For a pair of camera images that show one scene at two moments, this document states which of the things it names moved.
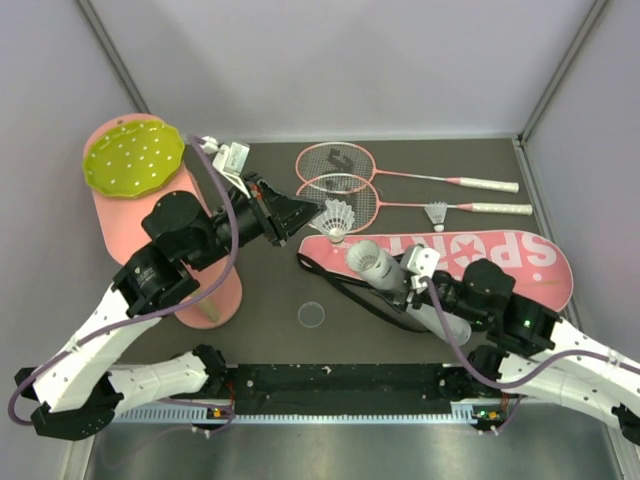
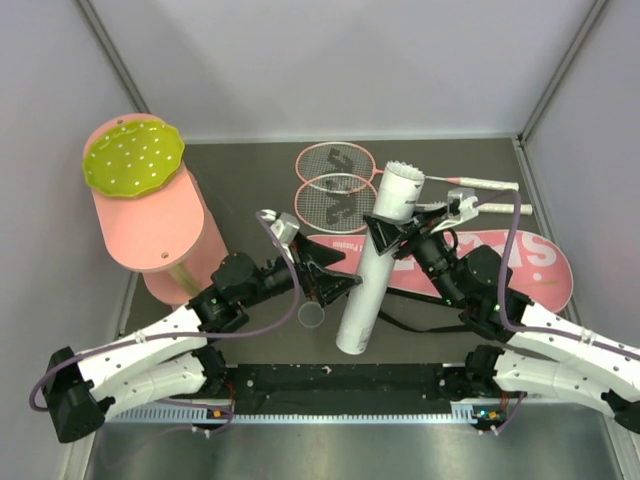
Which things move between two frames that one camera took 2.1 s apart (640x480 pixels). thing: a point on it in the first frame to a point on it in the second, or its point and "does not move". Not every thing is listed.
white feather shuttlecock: x=335 y=220 to x=405 y=170
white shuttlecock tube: x=377 y=270 to x=397 y=202
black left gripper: x=282 y=216 to x=327 y=288
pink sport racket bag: x=539 y=262 does not move
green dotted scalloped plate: x=133 y=158 does not move
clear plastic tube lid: x=311 y=314 does not move
